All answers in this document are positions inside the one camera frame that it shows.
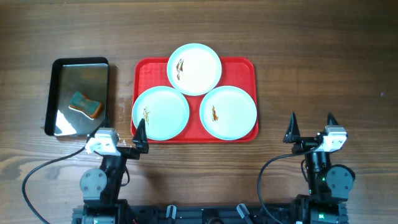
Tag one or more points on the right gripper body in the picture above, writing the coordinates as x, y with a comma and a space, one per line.
311, 146

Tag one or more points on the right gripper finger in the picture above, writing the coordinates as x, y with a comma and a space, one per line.
292, 134
331, 121

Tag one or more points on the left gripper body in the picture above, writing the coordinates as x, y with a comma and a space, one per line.
125, 150

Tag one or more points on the white plate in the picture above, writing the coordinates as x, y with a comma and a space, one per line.
194, 69
228, 113
165, 112

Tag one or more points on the green orange sponge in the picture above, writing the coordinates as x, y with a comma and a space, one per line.
90, 108

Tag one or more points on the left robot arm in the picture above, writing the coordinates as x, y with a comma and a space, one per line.
101, 186

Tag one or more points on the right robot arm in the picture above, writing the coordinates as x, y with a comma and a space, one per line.
328, 185

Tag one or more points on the black metal water tray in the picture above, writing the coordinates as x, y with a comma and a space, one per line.
90, 76

